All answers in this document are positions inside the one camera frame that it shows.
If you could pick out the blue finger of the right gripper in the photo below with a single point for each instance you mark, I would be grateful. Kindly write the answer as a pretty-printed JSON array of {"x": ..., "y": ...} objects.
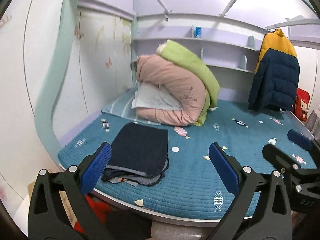
[
  {"x": 312, "y": 146},
  {"x": 279, "y": 160}
]

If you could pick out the dark blue denim jeans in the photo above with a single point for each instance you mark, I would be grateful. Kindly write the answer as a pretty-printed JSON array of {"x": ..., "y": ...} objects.
[{"x": 139, "y": 154}]

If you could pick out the green quilt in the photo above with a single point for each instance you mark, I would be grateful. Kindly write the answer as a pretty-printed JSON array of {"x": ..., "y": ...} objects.
[{"x": 183, "y": 57}]

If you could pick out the light blue striped pillow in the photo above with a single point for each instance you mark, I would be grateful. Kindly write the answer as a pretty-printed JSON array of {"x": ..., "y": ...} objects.
[{"x": 149, "y": 104}]

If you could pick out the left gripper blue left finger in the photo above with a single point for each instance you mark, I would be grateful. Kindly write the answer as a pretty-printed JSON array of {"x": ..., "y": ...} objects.
[{"x": 47, "y": 218}]

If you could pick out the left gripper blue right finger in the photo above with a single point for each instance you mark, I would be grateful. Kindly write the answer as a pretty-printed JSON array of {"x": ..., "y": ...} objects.
[{"x": 260, "y": 208}]

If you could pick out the teal quilted bed mattress cover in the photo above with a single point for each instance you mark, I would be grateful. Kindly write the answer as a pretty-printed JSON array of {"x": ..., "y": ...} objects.
[{"x": 191, "y": 187}]

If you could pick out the navy and yellow puffer jacket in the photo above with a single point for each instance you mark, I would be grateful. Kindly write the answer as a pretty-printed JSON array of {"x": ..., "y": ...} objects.
[{"x": 276, "y": 77}]

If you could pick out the red cloth under bed edge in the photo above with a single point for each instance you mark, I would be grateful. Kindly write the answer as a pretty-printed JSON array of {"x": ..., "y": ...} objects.
[{"x": 96, "y": 212}]

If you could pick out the blue box on shelf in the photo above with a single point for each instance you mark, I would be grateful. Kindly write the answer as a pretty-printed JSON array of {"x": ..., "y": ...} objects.
[{"x": 197, "y": 32}]

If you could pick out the lavender headboard shelf unit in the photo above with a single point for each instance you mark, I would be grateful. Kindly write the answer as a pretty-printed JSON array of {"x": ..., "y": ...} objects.
[{"x": 113, "y": 33}]

